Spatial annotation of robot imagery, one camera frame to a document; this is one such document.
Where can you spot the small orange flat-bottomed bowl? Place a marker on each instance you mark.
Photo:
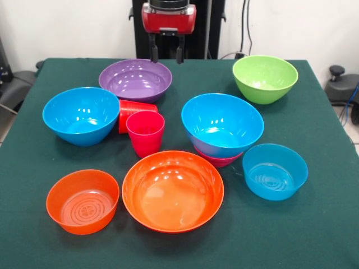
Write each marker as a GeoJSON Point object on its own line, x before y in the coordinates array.
{"type": "Point", "coordinates": [84, 201]}

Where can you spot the red plastic cup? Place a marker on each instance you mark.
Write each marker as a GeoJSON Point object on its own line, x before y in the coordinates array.
{"type": "Point", "coordinates": [134, 106]}

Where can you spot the black stand base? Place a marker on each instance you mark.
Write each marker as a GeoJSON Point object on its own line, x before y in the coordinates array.
{"type": "Point", "coordinates": [16, 87]}
{"type": "Point", "coordinates": [340, 89]}

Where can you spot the large orange plastic bowl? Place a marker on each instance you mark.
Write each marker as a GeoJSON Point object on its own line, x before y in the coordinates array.
{"type": "Point", "coordinates": [172, 193]}

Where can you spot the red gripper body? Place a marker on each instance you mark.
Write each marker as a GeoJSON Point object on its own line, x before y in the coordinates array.
{"type": "Point", "coordinates": [168, 21]}

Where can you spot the small blue flat-bottomed bowl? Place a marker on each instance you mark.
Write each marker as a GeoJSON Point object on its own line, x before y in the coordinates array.
{"type": "Point", "coordinates": [275, 173]}

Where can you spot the purple plastic bowl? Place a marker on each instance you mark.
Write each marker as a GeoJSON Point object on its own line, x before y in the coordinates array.
{"type": "Point", "coordinates": [134, 81]}

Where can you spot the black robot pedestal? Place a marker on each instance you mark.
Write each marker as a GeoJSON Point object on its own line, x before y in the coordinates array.
{"type": "Point", "coordinates": [207, 28]}

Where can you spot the pink plastic bowl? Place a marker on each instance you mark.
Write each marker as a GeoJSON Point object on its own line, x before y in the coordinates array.
{"type": "Point", "coordinates": [218, 162]}

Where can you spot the green plastic bowl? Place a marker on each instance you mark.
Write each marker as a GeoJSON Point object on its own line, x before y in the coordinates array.
{"type": "Point", "coordinates": [265, 81]}

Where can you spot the pink plastic cup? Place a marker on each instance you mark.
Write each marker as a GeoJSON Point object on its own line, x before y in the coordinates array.
{"type": "Point", "coordinates": [146, 137]}

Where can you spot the dark green tablecloth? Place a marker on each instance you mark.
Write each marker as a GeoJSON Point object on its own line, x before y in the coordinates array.
{"type": "Point", "coordinates": [280, 238]}

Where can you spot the large blue plastic bowl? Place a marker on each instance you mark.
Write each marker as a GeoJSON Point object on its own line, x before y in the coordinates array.
{"type": "Point", "coordinates": [221, 123]}
{"type": "Point", "coordinates": [81, 112]}

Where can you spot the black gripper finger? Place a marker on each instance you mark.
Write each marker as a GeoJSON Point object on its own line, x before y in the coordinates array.
{"type": "Point", "coordinates": [154, 51]}
{"type": "Point", "coordinates": [179, 53]}

